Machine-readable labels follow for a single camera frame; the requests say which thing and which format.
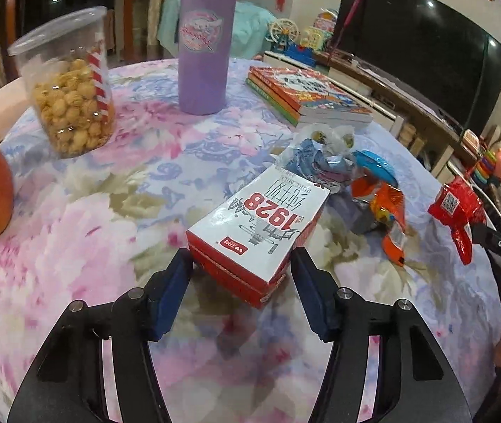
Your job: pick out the stack of books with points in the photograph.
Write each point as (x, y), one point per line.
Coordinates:
(316, 88)

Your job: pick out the colourful toy house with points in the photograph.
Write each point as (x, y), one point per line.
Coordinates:
(314, 38)

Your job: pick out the blue orange snack wrapper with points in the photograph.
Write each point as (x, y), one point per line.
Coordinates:
(387, 211)

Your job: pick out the silver blue crumpled wrapper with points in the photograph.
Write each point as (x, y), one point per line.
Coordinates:
(316, 163)

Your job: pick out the ferris wheel toy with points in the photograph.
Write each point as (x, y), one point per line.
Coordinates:
(282, 35)

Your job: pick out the white brown television cabinet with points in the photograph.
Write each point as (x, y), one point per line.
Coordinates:
(382, 97)

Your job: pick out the red snack wrapper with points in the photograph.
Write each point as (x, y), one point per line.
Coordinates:
(455, 202)

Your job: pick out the orange spine book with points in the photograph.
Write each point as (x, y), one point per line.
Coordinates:
(272, 93)

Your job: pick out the blue toy base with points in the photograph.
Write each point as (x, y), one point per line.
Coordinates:
(296, 53)

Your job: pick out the teal cloth covered furniture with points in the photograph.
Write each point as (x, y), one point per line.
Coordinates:
(250, 31)

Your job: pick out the black flat television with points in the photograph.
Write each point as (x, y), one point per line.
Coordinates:
(409, 44)

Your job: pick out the floral tablecloth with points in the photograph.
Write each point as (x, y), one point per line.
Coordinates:
(100, 229)

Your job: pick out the clear jar of snack balls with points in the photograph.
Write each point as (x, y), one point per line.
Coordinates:
(69, 110)

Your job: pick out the red white milk carton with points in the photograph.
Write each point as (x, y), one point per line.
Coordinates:
(254, 229)

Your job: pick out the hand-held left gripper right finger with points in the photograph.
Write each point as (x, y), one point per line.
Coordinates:
(316, 299)

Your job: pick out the toy telephone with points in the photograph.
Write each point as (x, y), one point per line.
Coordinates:
(470, 140)

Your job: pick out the clear plastic snack bag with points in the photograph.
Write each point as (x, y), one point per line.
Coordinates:
(321, 134)

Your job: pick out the pink stick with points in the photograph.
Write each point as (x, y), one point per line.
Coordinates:
(349, 22)

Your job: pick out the purple thermos bottle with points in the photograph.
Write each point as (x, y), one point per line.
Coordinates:
(206, 75)

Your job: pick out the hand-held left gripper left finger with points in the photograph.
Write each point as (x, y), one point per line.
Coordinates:
(171, 295)

